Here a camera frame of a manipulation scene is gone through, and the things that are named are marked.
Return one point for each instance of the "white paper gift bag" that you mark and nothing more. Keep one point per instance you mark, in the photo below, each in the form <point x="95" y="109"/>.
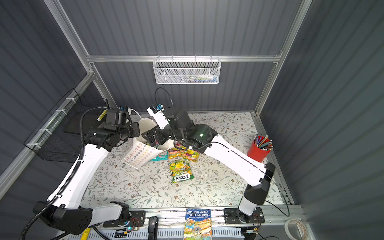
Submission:
<point x="139" y="151"/>

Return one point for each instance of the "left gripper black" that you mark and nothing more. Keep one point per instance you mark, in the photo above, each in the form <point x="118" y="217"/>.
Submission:
<point x="134" y="125"/>

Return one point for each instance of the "black handle tool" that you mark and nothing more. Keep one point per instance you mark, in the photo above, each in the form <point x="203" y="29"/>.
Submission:
<point x="153" y="228"/>

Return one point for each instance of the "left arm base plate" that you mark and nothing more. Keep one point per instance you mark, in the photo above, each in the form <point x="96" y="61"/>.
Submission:
<point x="136" y="220"/>

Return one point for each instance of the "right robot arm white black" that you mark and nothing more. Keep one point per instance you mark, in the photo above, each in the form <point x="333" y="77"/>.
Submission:
<point x="205" y="140"/>

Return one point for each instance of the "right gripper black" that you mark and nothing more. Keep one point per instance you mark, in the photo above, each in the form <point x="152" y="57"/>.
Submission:
<point x="158" y="131"/>

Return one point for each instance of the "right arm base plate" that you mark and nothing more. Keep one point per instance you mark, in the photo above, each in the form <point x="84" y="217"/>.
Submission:
<point x="235" y="216"/>

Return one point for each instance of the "black wire basket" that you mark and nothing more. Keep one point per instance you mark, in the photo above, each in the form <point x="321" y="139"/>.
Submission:
<point x="57" y="137"/>

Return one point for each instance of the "yellow marker in basket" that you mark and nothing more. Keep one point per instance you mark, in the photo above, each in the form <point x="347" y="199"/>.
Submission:
<point x="101" y="116"/>

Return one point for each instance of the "colourful book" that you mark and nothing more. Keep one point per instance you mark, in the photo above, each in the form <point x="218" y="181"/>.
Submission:
<point x="198" y="224"/>

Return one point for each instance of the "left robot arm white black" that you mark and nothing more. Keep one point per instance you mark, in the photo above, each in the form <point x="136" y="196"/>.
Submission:
<point x="62" y="210"/>

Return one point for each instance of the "white wire mesh basket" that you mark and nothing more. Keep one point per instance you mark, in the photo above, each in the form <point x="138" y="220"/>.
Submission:
<point x="187" y="72"/>

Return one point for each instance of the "green Fox's packet front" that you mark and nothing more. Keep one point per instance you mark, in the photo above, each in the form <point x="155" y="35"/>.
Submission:
<point x="181" y="171"/>

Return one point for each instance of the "teal snack packet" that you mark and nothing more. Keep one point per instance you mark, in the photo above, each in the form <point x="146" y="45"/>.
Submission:
<point x="161" y="157"/>

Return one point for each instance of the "red pencil cup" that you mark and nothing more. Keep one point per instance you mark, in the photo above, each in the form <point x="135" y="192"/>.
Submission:
<point x="260" y="148"/>

